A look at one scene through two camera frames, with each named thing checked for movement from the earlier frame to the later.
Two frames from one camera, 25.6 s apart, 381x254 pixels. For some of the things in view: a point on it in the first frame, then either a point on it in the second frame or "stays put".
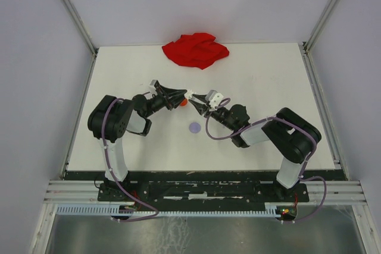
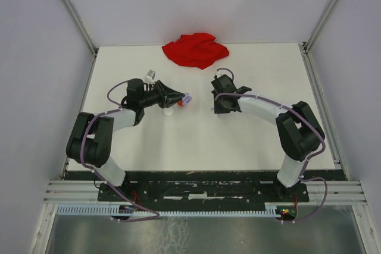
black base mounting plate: (200, 187) stays put
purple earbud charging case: (194, 127) -> (187, 97)
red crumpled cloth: (196, 49) stays put
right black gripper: (202, 109) -> (217, 109)
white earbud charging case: (189, 94) -> (168, 112)
